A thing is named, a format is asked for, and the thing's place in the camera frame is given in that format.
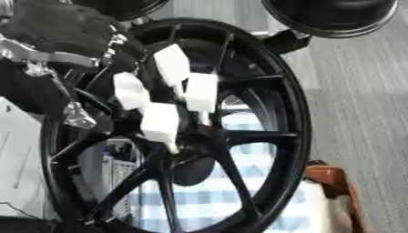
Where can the black oval object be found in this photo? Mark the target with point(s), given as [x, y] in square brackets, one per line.
[192, 173]

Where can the grey pierced box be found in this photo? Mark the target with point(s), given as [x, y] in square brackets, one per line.
[119, 173]

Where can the brown chair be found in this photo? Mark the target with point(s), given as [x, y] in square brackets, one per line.
[332, 179]

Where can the black bracket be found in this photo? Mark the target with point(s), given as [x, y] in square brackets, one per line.
[287, 42]

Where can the white pin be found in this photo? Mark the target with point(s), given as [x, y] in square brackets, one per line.
[129, 91]
[171, 62]
[159, 121]
[202, 91]

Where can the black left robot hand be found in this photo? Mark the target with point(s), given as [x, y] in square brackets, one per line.
[53, 27]

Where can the small black round disc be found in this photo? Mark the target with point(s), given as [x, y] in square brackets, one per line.
[125, 7]

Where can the white panel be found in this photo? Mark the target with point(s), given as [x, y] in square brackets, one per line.
[21, 164]

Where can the large black round disc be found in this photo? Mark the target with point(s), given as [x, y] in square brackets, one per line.
[335, 15]

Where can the black spoked wheel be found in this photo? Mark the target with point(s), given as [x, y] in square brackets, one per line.
[276, 100]

